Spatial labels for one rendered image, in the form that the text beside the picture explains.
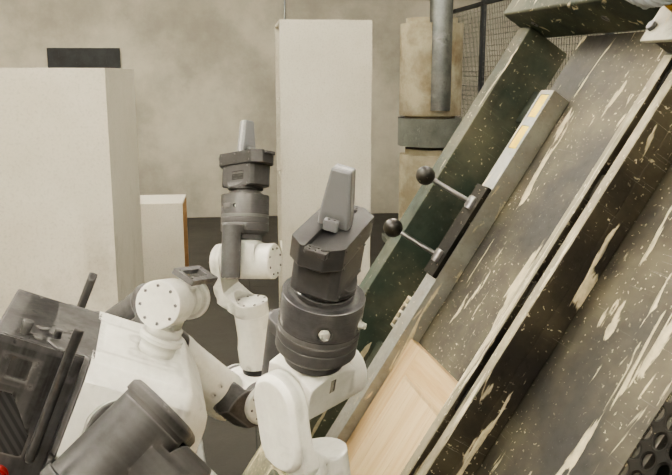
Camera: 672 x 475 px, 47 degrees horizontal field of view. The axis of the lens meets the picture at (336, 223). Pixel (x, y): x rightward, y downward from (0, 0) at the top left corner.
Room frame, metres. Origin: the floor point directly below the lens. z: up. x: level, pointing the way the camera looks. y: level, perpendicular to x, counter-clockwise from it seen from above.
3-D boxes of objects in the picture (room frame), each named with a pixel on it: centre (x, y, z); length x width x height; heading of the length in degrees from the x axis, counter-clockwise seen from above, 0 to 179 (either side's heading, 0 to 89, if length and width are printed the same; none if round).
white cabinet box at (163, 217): (6.14, 1.52, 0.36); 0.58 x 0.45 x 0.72; 97
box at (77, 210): (3.69, 1.32, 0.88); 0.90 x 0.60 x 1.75; 7
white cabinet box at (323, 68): (5.20, 0.10, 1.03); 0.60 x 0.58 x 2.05; 7
